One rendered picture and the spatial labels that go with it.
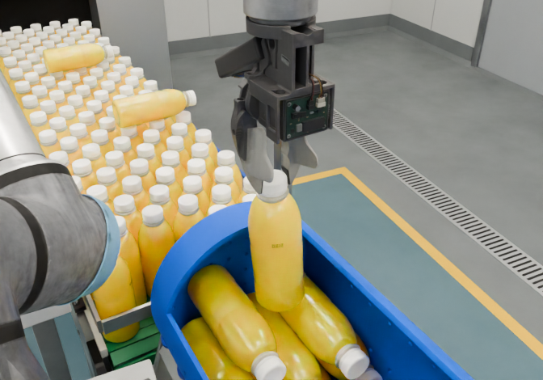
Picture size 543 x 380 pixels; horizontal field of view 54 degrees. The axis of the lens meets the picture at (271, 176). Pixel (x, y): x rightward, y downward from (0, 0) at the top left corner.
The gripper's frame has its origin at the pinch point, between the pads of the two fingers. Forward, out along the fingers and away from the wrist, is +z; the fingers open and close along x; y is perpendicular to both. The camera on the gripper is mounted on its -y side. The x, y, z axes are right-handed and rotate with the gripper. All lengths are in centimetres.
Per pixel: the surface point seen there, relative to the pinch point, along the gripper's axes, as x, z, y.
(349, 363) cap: 3.3, 22.1, 13.8
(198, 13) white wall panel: 170, 94, -423
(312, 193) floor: 121, 133, -160
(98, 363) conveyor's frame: -23, 44, -23
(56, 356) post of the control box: -29, 50, -35
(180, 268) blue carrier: -10.9, 14.8, -6.3
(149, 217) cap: -7.3, 23.8, -32.7
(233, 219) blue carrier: -1.9, 10.5, -7.4
